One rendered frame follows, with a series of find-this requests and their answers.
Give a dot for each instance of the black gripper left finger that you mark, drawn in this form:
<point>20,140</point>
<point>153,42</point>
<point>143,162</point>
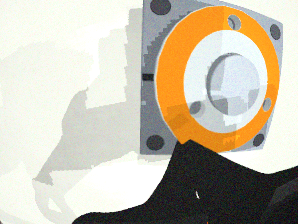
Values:
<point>174,201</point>

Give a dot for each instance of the orange round plate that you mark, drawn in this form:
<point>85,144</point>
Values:
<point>180,77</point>

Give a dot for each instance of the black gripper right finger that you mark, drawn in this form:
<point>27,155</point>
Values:
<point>235,194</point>

